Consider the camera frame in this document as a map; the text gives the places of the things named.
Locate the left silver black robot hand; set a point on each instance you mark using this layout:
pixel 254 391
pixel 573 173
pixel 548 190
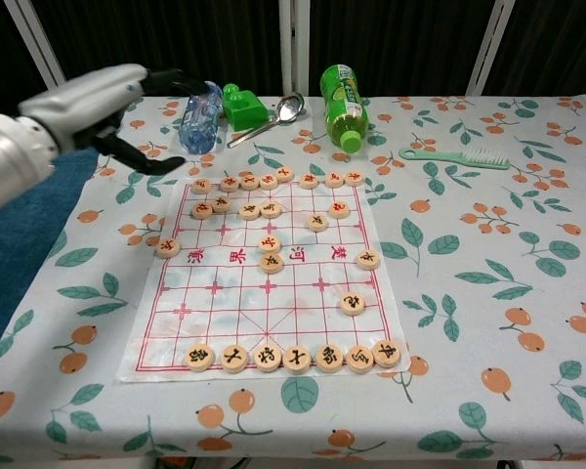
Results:
pixel 88 102

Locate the wooden xiangqi piece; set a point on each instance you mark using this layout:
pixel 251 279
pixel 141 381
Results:
pixel 221 203
pixel 271 209
pixel 249 211

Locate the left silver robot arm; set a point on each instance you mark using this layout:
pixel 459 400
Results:
pixel 5 156

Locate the wooden chess piece red character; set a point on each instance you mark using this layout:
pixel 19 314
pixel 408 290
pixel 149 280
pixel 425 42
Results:
pixel 228 183
pixel 168 247
pixel 308 181
pixel 268 182
pixel 200 185
pixel 354 178
pixel 269 243
pixel 284 174
pixel 201 210
pixel 249 182
pixel 338 209
pixel 334 180

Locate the wooden chess piece black character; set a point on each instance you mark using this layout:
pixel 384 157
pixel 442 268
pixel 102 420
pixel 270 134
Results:
pixel 329 359
pixel 267 359
pixel 272 262
pixel 387 353
pixel 318 222
pixel 237 361
pixel 297 360
pixel 368 259
pixel 198 357
pixel 360 360
pixel 353 304

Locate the white red-lined chess board sheet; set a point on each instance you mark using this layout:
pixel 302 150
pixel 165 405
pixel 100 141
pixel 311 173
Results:
pixel 254 317

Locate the clear plastic water bottle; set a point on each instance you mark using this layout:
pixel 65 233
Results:
pixel 200 124

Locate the blue fabric table cover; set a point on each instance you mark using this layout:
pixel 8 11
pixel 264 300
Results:
pixel 19 234

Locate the green toy building block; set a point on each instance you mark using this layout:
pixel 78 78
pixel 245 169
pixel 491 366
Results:
pixel 244 110

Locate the metal spoon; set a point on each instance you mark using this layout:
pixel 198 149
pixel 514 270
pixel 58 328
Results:
pixel 290 107

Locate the green tea plastic bottle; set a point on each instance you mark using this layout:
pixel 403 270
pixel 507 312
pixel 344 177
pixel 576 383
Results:
pixel 344 107

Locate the light green comb brush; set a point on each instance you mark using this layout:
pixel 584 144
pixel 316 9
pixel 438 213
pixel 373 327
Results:
pixel 483 157

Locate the white floral print tablecloth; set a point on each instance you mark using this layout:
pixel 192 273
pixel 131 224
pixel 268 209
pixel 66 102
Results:
pixel 469 317

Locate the white metal frame post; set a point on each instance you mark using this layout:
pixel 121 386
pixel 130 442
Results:
pixel 303 44
pixel 489 49
pixel 36 41
pixel 286 44

